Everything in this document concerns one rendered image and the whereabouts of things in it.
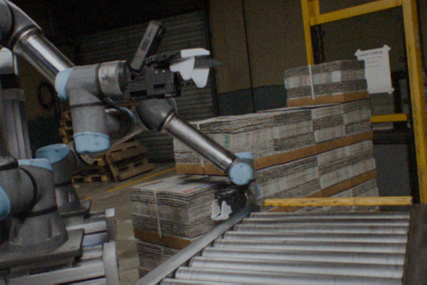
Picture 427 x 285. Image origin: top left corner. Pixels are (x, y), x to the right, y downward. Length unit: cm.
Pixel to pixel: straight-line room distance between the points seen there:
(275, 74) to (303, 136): 672
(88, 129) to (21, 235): 39
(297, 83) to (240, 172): 126
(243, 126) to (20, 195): 105
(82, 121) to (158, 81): 19
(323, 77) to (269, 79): 637
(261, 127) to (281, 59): 692
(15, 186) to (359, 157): 198
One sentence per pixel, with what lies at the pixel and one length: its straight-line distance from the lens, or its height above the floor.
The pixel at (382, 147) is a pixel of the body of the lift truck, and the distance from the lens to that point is 330.
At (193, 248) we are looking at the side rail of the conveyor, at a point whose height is 80.
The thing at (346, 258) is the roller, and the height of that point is 79.
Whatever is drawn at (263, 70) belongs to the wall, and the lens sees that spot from 905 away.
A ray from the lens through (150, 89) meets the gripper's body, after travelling 97.
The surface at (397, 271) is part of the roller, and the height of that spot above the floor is 79.
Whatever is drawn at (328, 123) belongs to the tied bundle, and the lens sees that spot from 247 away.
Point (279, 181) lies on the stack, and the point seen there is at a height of 76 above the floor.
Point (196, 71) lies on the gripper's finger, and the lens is 103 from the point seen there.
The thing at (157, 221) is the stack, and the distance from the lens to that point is 190.
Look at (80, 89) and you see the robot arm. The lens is 104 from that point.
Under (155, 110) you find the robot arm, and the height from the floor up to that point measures 114.
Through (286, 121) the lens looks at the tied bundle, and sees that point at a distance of 218.
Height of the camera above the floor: 114
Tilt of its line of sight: 3 degrees down
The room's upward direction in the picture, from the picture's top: 6 degrees counter-clockwise
